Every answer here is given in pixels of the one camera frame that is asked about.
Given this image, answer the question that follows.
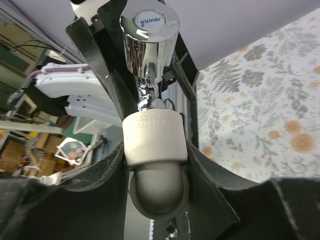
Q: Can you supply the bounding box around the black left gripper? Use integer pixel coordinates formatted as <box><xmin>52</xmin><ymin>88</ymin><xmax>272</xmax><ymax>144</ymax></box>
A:
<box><xmin>66</xmin><ymin>0</ymin><xmax>135</xmax><ymax>120</ymax></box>

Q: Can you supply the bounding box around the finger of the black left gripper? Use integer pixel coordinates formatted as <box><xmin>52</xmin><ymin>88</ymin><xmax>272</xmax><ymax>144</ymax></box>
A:
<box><xmin>172</xmin><ymin>34</ymin><xmax>199</xmax><ymax>147</ymax></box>

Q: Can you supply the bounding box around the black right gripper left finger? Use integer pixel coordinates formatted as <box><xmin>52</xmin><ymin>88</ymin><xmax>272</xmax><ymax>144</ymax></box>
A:
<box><xmin>0</xmin><ymin>143</ymin><xmax>125</xmax><ymax>240</ymax></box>

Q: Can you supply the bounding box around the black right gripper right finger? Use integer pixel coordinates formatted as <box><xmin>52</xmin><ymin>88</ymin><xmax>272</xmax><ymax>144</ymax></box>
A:
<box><xmin>187</xmin><ymin>143</ymin><xmax>320</xmax><ymax>240</ymax></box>

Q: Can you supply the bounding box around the white elbow fitting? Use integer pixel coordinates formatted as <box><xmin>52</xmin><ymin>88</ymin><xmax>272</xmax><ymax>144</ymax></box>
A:
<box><xmin>122</xmin><ymin>109</ymin><xmax>189</xmax><ymax>220</ymax></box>

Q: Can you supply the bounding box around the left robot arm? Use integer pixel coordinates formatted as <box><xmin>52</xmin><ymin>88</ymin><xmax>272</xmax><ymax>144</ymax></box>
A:
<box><xmin>10</xmin><ymin>0</ymin><xmax>198</xmax><ymax>141</ymax></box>

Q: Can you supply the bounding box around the floral patterned table mat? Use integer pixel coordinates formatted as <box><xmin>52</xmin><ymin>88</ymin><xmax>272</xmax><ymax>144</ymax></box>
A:
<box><xmin>196</xmin><ymin>9</ymin><xmax>320</xmax><ymax>182</ymax></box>

